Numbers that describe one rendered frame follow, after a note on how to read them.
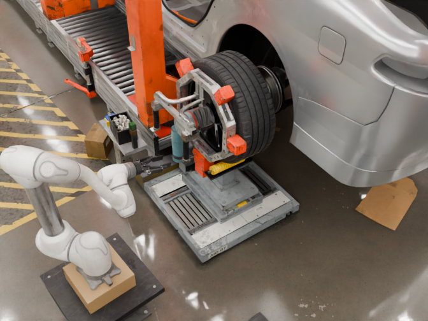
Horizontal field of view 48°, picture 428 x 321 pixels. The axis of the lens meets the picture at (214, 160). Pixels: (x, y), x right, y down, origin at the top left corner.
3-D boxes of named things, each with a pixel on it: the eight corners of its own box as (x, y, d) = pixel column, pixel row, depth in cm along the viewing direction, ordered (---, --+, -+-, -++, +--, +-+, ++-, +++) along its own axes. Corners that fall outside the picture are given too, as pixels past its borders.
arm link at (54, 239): (72, 269, 248) (35, 258, 253) (86, 244, 259) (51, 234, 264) (30, 169, 193) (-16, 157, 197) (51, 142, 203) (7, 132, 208)
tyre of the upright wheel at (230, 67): (230, 26, 277) (204, 90, 334) (196, 37, 267) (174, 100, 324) (292, 116, 260) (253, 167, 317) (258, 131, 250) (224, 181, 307)
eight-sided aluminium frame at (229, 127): (233, 174, 288) (237, 99, 251) (224, 178, 285) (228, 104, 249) (185, 127, 321) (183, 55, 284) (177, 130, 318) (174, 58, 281)
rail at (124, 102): (164, 151, 364) (163, 128, 350) (153, 155, 360) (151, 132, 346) (49, 25, 513) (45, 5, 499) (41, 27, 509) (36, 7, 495)
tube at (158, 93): (199, 99, 276) (199, 84, 269) (171, 110, 267) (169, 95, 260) (183, 85, 286) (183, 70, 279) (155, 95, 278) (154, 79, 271)
